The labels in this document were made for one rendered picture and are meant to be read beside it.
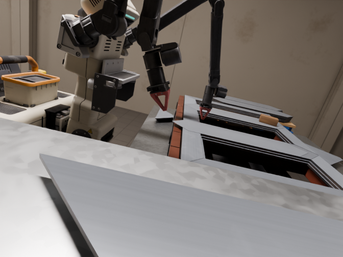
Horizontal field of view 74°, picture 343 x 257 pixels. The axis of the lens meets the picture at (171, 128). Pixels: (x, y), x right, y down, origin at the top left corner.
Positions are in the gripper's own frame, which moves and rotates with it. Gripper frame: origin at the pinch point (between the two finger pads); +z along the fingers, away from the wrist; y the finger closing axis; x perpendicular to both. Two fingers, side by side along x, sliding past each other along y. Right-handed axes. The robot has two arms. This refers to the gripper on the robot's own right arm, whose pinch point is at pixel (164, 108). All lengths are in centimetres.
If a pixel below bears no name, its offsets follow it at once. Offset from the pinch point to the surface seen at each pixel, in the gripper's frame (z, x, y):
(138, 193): -4, -10, -61
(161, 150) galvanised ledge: 28.2, 14.5, 29.7
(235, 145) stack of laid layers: 30.2, -23.7, 26.7
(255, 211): 1, -21, -58
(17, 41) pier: -103, 279, 276
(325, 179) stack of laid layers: 48, -58, 15
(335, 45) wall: 19, -195, 296
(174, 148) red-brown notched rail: 18.3, 1.2, 5.7
